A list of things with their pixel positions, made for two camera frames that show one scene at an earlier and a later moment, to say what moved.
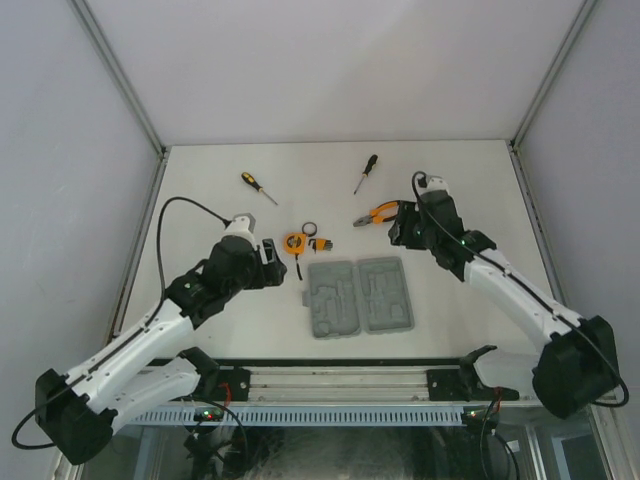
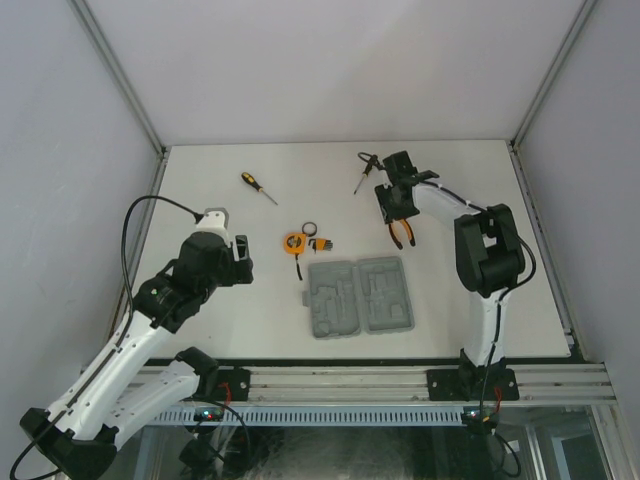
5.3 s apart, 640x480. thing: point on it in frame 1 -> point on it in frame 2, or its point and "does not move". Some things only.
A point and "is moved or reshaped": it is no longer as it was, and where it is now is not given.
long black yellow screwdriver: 373,159 does not move
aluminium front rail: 360,383 does not move
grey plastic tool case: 369,297 does not move
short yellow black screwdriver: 249,180 does not move
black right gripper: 401,232 -> 390,213
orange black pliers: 375,217 is moved or reshaped
